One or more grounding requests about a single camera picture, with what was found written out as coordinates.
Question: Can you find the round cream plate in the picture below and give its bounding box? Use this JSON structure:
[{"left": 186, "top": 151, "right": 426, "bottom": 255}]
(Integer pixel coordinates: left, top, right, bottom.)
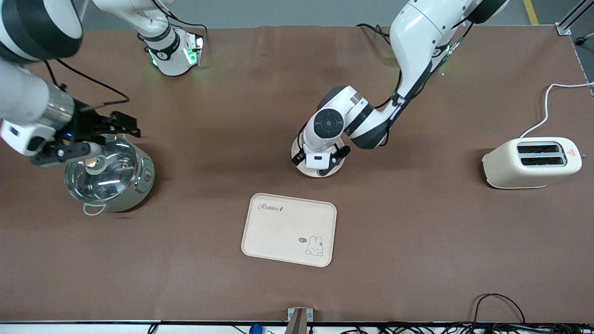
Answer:
[{"left": 291, "top": 137, "right": 346, "bottom": 178}]

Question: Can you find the cream rabbit print tray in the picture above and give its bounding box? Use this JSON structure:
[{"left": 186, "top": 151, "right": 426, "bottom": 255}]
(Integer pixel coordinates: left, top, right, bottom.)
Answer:
[{"left": 241, "top": 193, "right": 337, "bottom": 268}]

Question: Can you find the glass pot lid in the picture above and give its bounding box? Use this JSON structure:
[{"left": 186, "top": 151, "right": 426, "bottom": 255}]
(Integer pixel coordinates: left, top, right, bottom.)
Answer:
[{"left": 64, "top": 135, "right": 141, "bottom": 205}]

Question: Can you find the stainless steel pot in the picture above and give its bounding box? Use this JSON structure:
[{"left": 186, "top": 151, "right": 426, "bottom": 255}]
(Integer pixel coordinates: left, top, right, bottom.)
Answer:
[{"left": 64, "top": 135, "right": 156, "bottom": 217}]

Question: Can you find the cream two-slot toaster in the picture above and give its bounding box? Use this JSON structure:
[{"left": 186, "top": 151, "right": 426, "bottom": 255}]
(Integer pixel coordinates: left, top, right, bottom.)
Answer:
[{"left": 482, "top": 137, "right": 583, "bottom": 189}]

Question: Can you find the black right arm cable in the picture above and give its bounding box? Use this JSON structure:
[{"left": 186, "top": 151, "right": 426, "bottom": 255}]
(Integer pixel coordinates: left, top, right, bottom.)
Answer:
[{"left": 44, "top": 58, "right": 130, "bottom": 110}]

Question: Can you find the aluminium profile post bracket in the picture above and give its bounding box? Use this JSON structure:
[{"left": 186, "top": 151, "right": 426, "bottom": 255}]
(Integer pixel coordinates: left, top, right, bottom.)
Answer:
[{"left": 287, "top": 307, "right": 313, "bottom": 334}]

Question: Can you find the black looped cable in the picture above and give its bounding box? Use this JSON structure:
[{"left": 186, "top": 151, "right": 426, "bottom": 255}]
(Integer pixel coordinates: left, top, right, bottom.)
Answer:
[{"left": 473, "top": 293, "right": 527, "bottom": 325}]

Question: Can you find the black cable bundle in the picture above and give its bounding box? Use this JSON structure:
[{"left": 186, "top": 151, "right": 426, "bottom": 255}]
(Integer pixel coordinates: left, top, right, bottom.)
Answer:
[{"left": 343, "top": 320, "right": 594, "bottom": 334}]

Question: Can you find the white toaster power cable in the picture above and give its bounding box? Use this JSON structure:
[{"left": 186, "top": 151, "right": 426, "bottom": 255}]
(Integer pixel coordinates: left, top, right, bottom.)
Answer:
[{"left": 520, "top": 82, "right": 594, "bottom": 139}]

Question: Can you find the aluminium frame profile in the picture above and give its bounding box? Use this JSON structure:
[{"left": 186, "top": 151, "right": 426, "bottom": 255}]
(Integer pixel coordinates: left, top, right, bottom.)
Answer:
[{"left": 555, "top": 0, "right": 594, "bottom": 36}]

